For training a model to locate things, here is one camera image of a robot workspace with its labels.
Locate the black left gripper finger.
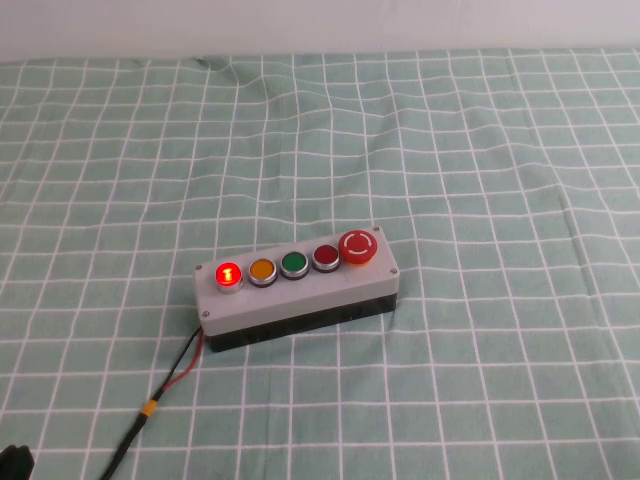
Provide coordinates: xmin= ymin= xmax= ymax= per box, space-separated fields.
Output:
xmin=0 ymin=442 xmax=34 ymax=480

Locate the grey black push-button control box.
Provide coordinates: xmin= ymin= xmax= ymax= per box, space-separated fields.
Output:
xmin=193 ymin=225 xmax=401 ymax=354

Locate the yellow round push button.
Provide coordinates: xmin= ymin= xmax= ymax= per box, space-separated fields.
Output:
xmin=248 ymin=257 xmax=278 ymax=290

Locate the green round push button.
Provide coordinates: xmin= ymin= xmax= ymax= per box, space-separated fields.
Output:
xmin=278 ymin=251 xmax=310 ymax=281

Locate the dark red round push button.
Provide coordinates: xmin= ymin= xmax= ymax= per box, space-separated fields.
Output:
xmin=312 ymin=244 xmax=342 ymax=274

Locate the red mushroom emergency stop button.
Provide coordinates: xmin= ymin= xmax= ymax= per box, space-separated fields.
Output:
xmin=337 ymin=229 xmax=377 ymax=270

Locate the red indicator lamp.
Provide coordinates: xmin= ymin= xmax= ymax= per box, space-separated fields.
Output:
xmin=214 ymin=260 xmax=245 ymax=295

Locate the green white checked tablecloth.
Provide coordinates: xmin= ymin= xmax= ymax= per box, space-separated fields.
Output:
xmin=0 ymin=47 xmax=640 ymax=480

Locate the black sheathed cable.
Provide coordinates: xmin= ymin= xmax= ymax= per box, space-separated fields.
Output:
xmin=98 ymin=412 xmax=147 ymax=480

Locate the thin black wire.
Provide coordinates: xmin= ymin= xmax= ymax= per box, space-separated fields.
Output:
xmin=153 ymin=325 xmax=202 ymax=400

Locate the thin red wire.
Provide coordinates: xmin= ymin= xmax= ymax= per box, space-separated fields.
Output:
xmin=160 ymin=330 xmax=206 ymax=392

